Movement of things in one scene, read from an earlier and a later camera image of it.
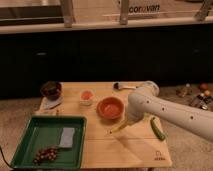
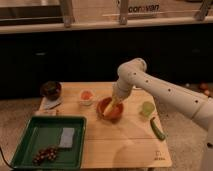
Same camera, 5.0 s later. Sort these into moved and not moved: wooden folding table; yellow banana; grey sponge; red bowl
Moved: yellow banana
Not moved: wooden folding table; red bowl; grey sponge
